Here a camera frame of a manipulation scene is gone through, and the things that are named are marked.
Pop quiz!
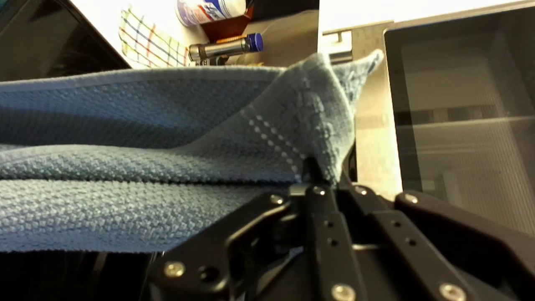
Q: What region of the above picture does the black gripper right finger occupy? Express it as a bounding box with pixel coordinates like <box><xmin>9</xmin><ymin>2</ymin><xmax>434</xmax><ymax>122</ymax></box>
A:
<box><xmin>395</xmin><ymin>191</ymin><xmax>535</xmax><ymax>301</ymax></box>

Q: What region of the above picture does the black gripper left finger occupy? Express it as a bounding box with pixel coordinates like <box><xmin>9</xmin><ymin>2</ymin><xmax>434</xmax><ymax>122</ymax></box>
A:
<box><xmin>150</xmin><ymin>193</ymin><xmax>292</xmax><ymax>301</ymax></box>

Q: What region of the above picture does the light blue towel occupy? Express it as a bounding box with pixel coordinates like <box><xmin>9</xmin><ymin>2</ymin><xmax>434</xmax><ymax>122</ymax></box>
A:
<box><xmin>0</xmin><ymin>52</ymin><xmax>384</xmax><ymax>253</ymax></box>

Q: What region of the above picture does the black glass-top oven range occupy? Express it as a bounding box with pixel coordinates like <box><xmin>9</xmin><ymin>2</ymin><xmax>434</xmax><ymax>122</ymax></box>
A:
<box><xmin>385</xmin><ymin>0</ymin><xmax>535</xmax><ymax>236</ymax></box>

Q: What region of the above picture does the disinfecting wipes canister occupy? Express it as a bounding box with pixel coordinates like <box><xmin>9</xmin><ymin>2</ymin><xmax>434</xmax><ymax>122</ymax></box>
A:
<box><xmin>175</xmin><ymin>0</ymin><xmax>248</xmax><ymax>27</ymax></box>

